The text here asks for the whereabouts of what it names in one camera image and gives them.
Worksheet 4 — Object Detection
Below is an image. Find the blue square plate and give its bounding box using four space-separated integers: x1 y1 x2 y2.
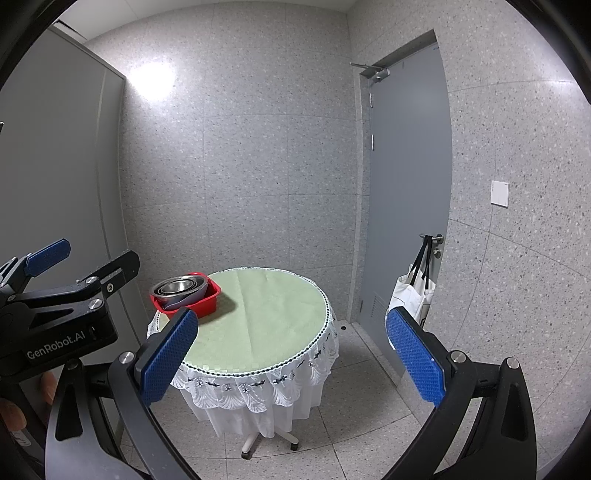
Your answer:
161 281 212 311

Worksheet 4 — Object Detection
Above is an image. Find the large steel bowl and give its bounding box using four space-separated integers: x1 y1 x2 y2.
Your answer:
152 274 207 298

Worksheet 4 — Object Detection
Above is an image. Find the metal door handle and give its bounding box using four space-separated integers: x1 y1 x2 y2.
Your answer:
419 233 445 259

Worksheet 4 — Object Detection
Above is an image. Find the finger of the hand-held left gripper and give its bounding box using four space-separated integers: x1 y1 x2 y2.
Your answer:
0 239 71 297
74 250 140 294

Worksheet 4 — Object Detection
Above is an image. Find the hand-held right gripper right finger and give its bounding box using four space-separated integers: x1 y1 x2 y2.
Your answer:
385 306 539 480

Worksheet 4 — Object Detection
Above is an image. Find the person's left hand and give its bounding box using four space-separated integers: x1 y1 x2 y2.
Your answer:
0 371 61 439

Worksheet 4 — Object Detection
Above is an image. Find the green table mat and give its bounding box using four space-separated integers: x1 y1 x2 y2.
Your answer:
157 267 334 374

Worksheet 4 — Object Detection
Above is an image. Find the white tote bag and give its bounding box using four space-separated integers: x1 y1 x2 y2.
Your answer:
387 235 437 329

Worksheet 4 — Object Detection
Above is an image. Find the red plastic basin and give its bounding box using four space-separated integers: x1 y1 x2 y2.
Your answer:
149 272 222 322

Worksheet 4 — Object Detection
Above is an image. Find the white table base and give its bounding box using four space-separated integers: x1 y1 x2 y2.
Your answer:
241 427 301 460

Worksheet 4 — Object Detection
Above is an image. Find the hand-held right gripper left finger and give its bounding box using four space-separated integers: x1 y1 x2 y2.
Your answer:
45 307 200 480

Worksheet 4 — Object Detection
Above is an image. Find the grey partition panel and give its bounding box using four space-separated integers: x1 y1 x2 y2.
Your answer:
0 23 129 416

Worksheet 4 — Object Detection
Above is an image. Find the metal door closer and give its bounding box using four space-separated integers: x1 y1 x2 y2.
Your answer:
349 61 391 82

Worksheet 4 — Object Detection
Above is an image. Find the medium steel bowl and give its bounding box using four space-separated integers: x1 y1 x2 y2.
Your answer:
157 277 198 296

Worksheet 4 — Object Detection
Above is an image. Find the grey door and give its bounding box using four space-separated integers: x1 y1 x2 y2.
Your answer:
367 30 452 388

